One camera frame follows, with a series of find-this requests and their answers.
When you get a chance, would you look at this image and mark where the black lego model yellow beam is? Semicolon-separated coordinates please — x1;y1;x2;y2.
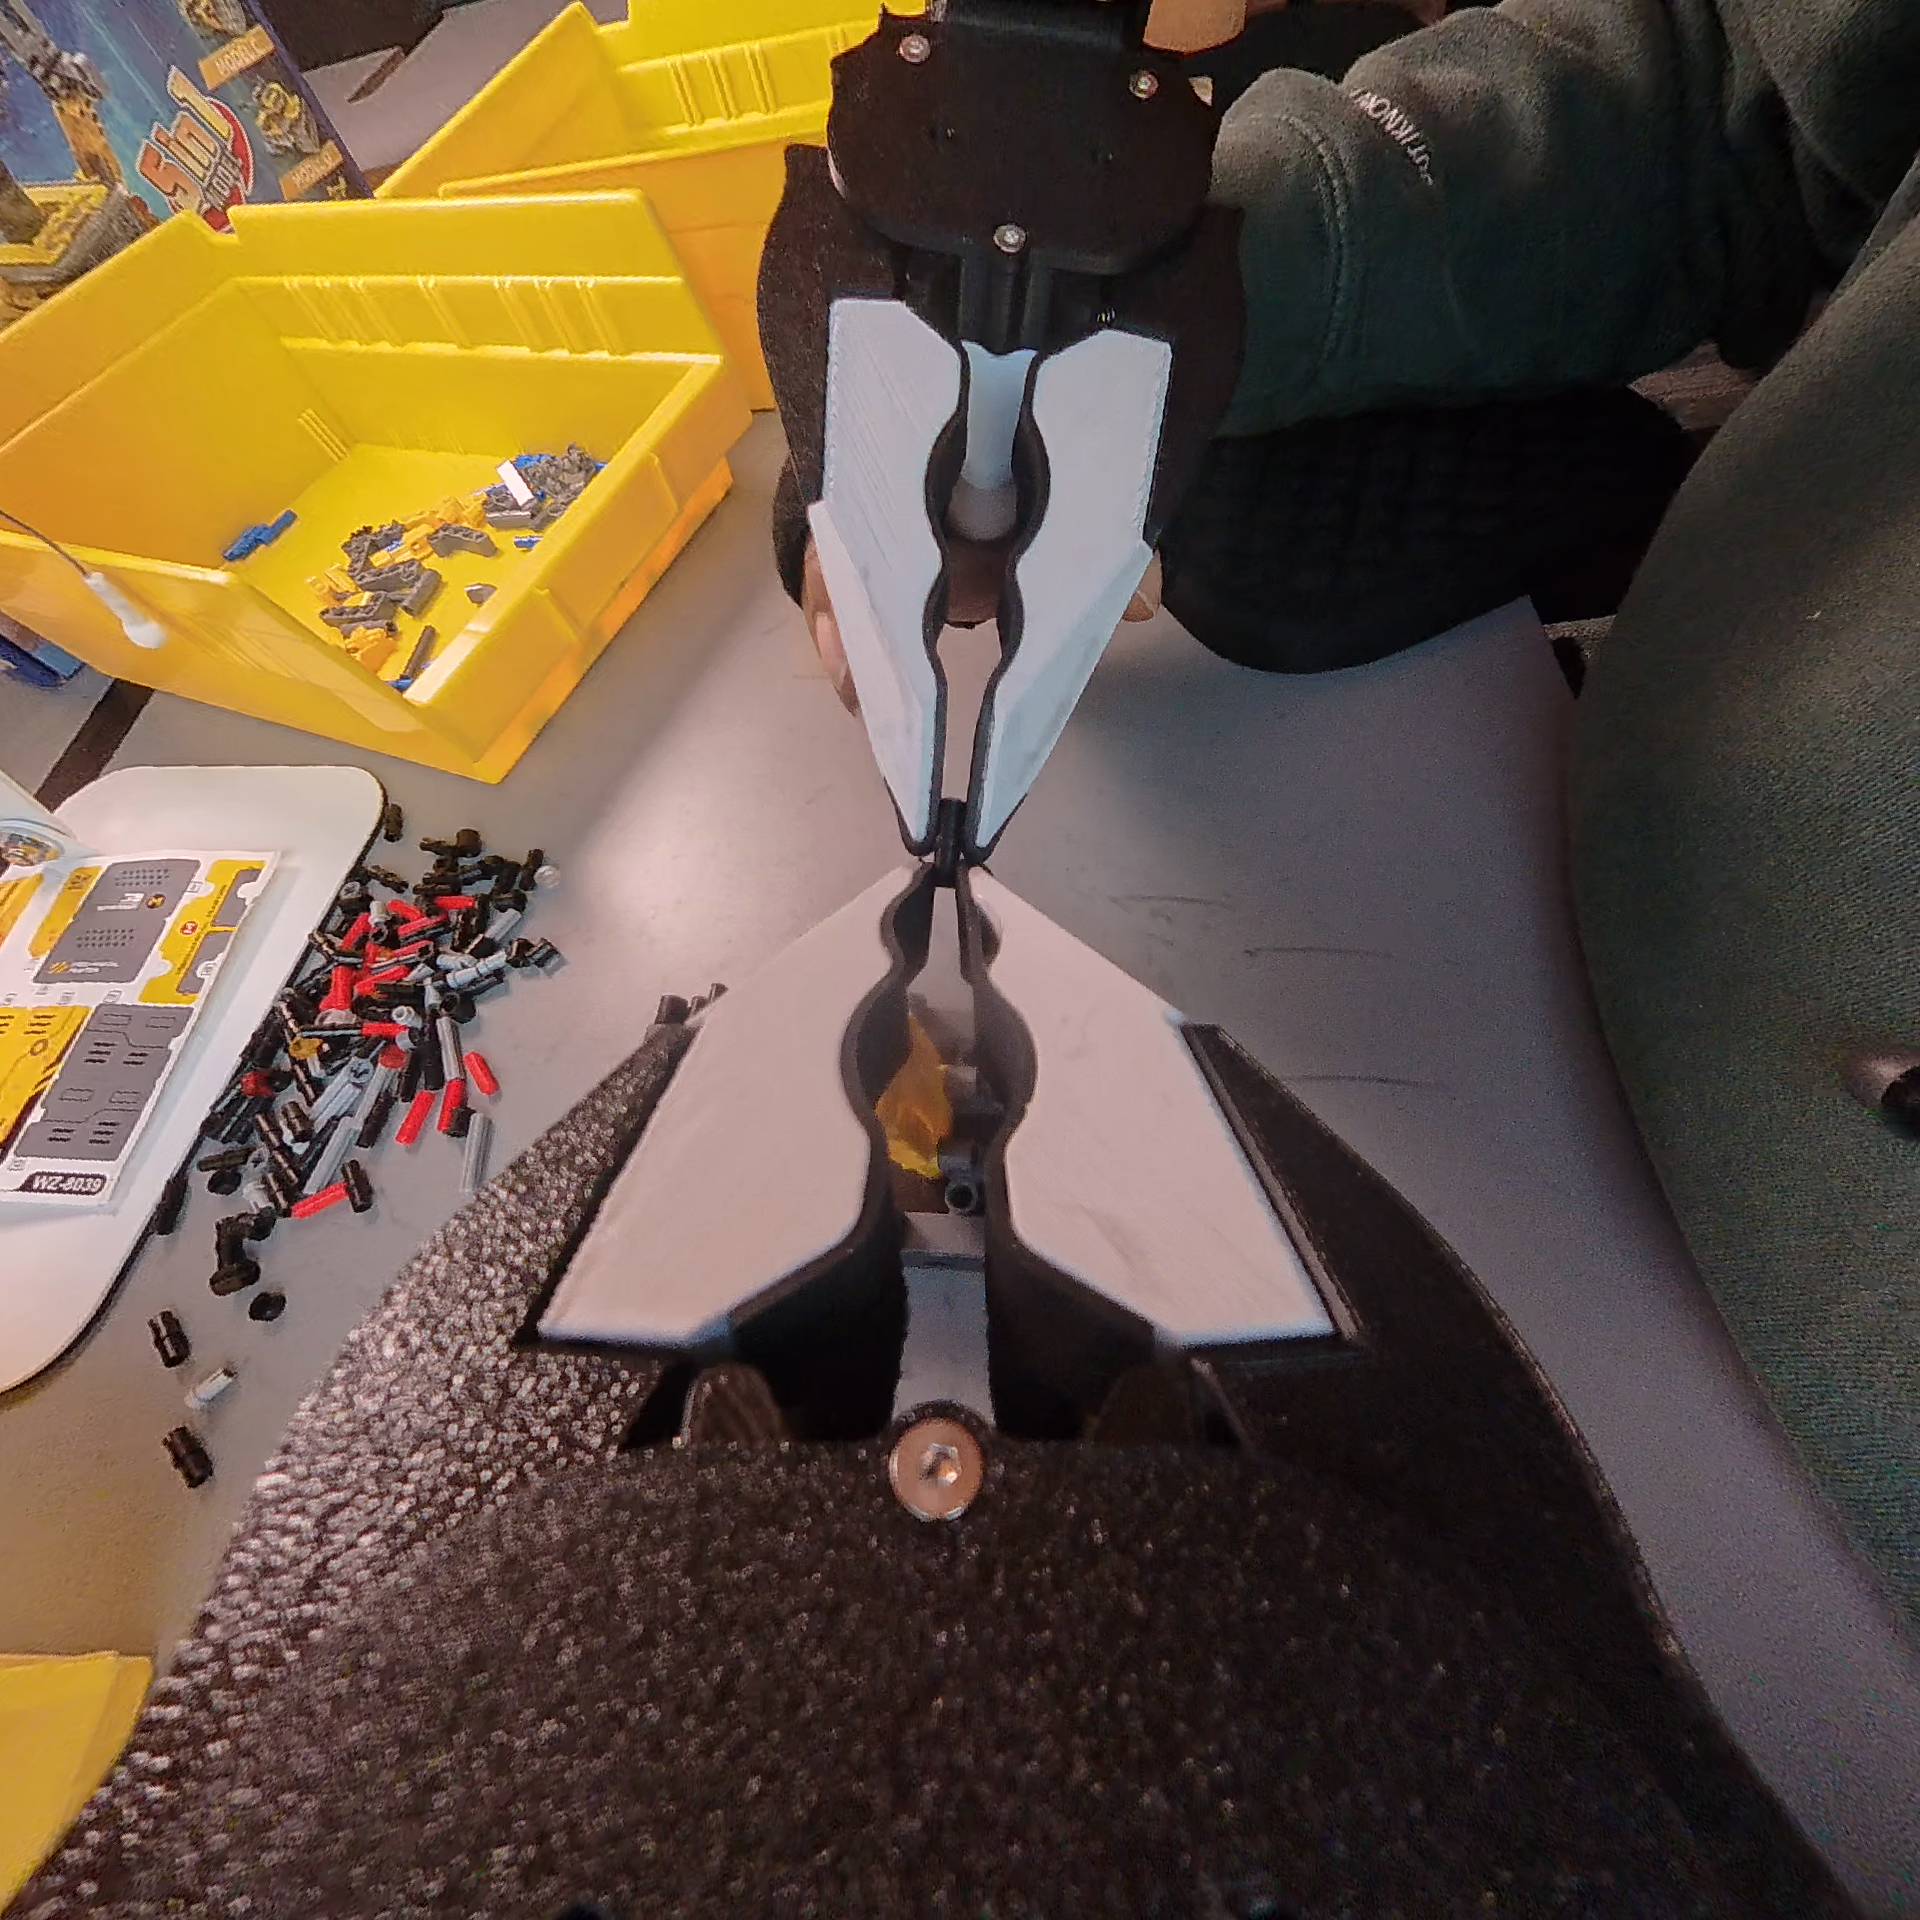
864;998;1011;1217

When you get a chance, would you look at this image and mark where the colourful lego set box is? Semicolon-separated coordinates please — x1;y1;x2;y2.
0;0;369;319

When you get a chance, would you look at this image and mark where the person's right forearm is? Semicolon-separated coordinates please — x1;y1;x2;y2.
1200;0;1920;444

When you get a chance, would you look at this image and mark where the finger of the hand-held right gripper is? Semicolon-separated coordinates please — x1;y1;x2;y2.
812;295;985;849
955;324;1178;858

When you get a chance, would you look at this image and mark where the white stand base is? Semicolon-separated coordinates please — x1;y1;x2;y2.
0;766;394;1398

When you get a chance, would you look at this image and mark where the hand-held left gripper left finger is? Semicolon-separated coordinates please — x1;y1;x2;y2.
535;872;955;1354

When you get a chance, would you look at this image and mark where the person's right hand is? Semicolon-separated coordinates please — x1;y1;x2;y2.
794;556;1172;716

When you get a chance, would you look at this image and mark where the pile of loose lego pieces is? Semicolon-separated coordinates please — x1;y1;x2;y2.
136;816;572;1494

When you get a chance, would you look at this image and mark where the sticker sheet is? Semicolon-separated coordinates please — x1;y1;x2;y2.
0;851;280;1210

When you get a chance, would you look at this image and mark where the yellow storage bin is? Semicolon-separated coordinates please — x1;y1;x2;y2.
0;1646;154;1897
376;0;903;415
0;190;759;788

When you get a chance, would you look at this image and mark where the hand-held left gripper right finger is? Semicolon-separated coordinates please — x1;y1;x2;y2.
967;872;1345;1358

